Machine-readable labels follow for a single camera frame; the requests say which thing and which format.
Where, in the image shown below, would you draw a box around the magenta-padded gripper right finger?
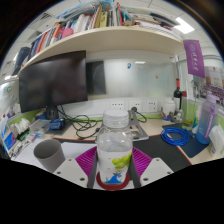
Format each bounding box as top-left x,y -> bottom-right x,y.
128,146 -> 175,190

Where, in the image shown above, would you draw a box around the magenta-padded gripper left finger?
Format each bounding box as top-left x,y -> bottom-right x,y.
52,145 -> 100,190

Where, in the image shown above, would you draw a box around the clear plastic water bottle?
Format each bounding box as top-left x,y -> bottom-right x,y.
96,109 -> 134,186

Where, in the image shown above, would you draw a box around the black desk mat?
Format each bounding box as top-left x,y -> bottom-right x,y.
53,133 -> 193,174

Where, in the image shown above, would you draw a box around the large blank white paper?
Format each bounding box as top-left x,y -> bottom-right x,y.
61,141 -> 98,160

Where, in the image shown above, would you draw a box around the grey ribbed mug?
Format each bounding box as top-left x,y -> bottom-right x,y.
33,138 -> 67,174

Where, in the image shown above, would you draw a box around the grey metal laptop stand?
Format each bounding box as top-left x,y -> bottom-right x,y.
128,109 -> 150,143

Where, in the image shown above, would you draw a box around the dark blue pad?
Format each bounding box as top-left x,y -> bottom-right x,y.
162,122 -> 214,159

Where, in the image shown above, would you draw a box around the blue circuit board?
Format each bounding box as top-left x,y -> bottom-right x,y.
49,117 -> 67,131

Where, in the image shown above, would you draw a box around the white paper with handwriting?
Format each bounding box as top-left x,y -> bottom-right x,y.
11,136 -> 44,161

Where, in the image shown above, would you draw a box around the clear plastic box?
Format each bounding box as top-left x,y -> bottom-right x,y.
28,118 -> 52,135

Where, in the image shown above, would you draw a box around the white jar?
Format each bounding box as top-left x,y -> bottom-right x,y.
161,99 -> 177,119

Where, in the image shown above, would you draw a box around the purple translucent drink bottle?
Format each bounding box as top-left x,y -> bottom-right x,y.
195,94 -> 219,145

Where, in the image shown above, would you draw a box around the white tissue packs bundle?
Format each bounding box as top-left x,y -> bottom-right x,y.
9,117 -> 31,136

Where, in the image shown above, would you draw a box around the white tissue pack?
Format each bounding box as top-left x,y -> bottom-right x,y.
208,124 -> 224,158

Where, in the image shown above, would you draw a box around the blue tissue box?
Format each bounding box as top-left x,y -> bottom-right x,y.
0,116 -> 17,153

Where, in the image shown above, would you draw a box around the dark wine bottle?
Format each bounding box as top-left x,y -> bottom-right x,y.
173,78 -> 183,111

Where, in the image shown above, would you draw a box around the black computer monitor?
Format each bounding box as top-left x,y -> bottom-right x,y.
18,50 -> 89,120

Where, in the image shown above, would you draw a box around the purple hanging banner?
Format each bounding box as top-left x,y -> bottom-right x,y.
182,39 -> 206,79

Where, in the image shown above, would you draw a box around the shelf unit with books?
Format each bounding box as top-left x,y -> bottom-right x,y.
11,0 -> 186,78

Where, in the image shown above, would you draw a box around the ceiling lights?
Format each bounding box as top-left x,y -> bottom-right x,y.
3,16 -> 196,81

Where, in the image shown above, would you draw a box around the coiled blue cable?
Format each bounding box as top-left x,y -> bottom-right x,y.
160,127 -> 191,147

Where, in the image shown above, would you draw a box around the black cables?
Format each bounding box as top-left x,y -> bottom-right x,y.
58,104 -> 101,139

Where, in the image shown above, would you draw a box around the white wall socket row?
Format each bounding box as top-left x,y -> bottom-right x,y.
109,99 -> 160,114

